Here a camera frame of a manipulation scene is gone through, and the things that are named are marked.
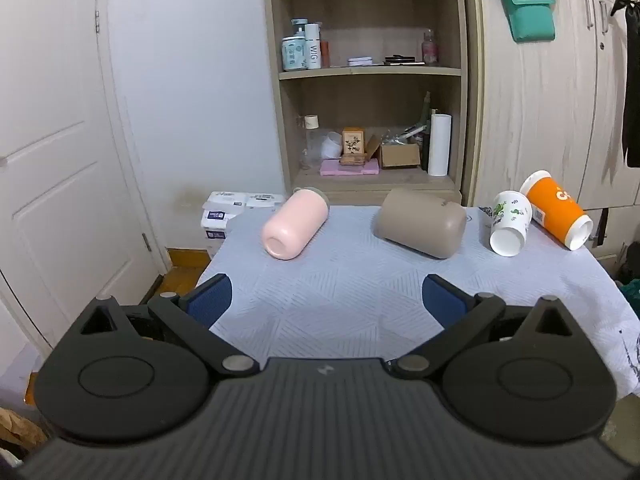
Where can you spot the red small bottle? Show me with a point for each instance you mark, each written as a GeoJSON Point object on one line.
{"type": "Point", "coordinates": [325, 54]}

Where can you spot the pink clear bottle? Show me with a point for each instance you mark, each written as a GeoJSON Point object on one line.
{"type": "Point", "coordinates": [430, 50]}

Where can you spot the black flat item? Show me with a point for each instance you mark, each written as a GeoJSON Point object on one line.
{"type": "Point", "coordinates": [402, 60]}

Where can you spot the white slim bottle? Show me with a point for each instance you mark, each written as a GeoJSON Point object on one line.
{"type": "Point", "coordinates": [312, 47]}

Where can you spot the clear bottle beige lid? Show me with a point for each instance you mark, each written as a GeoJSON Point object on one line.
{"type": "Point", "coordinates": [311, 145]}

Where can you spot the wooden bookcase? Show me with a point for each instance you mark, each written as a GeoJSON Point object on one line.
{"type": "Point", "coordinates": [370, 95]}

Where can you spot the jar with blue lid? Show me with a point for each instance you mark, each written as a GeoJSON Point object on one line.
{"type": "Point", "coordinates": [299, 27]}

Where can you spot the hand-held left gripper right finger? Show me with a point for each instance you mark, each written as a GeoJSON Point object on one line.
{"type": "Point", "coordinates": [442, 301]}

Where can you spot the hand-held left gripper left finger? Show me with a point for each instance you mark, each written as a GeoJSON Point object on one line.
{"type": "Point", "coordinates": [212, 300]}

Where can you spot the pink flat box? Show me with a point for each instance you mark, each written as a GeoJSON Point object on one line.
{"type": "Point", "coordinates": [350, 167]}

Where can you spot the dark teal cloth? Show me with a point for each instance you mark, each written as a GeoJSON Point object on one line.
{"type": "Point", "coordinates": [631, 285]}

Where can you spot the open cardboard box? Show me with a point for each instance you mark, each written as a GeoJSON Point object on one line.
{"type": "Point", "coordinates": [400, 156]}

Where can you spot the white cylinder roll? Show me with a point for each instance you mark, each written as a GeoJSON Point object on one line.
{"type": "Point", "coordinates": [439, 145]}

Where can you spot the taupe cup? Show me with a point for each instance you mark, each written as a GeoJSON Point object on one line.
{"type": "Point", "coordinates": [420, 222]}

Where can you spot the floral wooden box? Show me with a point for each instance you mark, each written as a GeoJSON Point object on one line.
{"type": "Point", "coordinates": [353, 145]}

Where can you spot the teal and white canister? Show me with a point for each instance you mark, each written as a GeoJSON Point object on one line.
{"type": "Point", "coordinates": [294, 55]}

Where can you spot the white door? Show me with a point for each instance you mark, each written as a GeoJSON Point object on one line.
{"type": "Point", "coordinates": [60, 150]}

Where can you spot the light wooden wardrobe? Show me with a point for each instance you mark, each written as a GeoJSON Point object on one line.
{"type": "Point", "coordinates": [550, 110]}

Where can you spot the dark tall bottle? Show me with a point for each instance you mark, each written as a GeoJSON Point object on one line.
{"type": "Point", "coordinates": [426, 130]}

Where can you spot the white small bowl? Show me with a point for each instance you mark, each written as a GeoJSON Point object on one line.
{"type": "Point", "coordinates": [331, 146]}

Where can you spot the white tissue pack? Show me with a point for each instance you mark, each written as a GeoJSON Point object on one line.
{"type": "Point", "coordinates": [227, 200]}
{"type": "Point", "coordinates": [265, 200]}
{"type": "Point", "coordinates": [215, 230]}

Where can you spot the pink cup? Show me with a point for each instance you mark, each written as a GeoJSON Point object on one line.
{"type": "Point", "coordinates": [295, 220]}

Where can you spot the white floral paper cup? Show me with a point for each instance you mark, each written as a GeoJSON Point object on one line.
{"type": "Point", "coordinates": [510, 220]}

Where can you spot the orange paper cup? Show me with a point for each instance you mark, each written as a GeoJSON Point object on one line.
{"type": "Point", "coordinates": [552, 205]}

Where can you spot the brown paper bag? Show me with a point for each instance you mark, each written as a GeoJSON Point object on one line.
{"type": "Point", "coordinates": [20, 427]}

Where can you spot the white round tin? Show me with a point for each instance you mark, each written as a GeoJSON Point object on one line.
{"type": "Point", "coordinates": [360, 61]}

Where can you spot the black hanging cloth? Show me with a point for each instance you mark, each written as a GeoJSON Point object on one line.
{"type": "Point", "coordinates": [631, 85]}

